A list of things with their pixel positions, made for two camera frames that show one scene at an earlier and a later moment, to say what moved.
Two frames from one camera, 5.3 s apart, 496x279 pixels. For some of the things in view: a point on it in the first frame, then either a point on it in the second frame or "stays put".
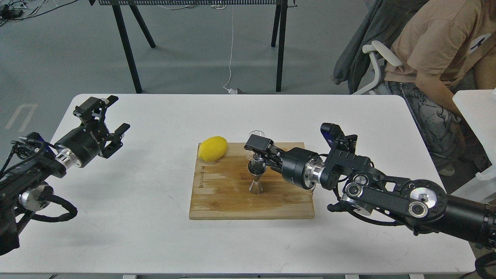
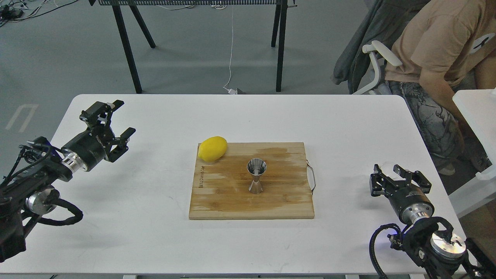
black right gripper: x=298 y=166 -> x=411 y=203
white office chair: x=376 y=46 stays put
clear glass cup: x=250 y=154 -> x=387 y=168
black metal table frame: x=278 y=31 stays put
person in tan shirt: x=445 y=45 stays put
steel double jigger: x=256 y=168 stays put
